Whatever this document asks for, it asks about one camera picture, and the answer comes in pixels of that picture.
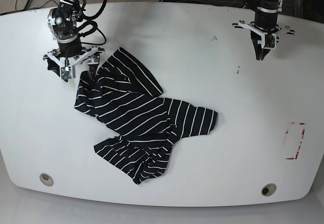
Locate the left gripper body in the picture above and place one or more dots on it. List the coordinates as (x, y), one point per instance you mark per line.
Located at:
(265, 19)

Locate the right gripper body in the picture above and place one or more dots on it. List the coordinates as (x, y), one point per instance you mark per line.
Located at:
(71, 51)

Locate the navy white striped t-shirt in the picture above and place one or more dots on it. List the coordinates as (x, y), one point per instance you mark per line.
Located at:
(126, 98)

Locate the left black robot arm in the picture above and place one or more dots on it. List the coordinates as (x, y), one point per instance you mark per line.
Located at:
(264, 30)

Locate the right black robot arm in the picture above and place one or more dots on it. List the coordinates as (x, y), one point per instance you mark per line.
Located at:
(64, 9)

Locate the red tape corner marking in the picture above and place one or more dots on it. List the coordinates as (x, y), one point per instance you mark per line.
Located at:
(293, 140)

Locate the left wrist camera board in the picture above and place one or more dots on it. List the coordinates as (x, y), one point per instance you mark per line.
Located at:
(270, 41)

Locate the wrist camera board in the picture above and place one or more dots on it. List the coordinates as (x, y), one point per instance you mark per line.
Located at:
(270, 41)
(66, 73)

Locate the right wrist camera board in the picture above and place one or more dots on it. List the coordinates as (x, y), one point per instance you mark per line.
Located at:
(66, 73)

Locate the left table cable grommet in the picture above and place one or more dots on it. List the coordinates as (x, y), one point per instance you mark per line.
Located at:
(46, 179)

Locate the table cable grommet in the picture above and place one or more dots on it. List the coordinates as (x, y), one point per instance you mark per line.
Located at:
(46, 179)
(268, 190)

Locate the right table cable grommet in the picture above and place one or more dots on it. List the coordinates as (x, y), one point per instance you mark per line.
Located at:
(268, 190)

